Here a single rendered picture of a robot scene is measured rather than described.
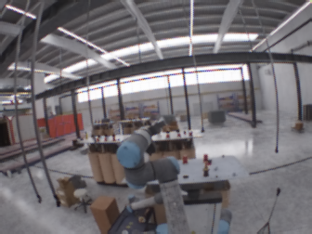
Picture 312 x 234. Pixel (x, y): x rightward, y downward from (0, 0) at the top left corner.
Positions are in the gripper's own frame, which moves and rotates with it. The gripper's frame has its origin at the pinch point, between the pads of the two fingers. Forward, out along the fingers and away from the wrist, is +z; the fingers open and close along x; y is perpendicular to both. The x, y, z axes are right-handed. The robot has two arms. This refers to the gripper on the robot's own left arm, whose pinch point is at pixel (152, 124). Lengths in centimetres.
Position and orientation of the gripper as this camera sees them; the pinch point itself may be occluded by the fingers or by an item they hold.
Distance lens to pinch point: 81.5
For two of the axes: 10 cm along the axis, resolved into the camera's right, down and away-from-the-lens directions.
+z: 2.5, -3.0, 9.2
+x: -8.3, 4.3, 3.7
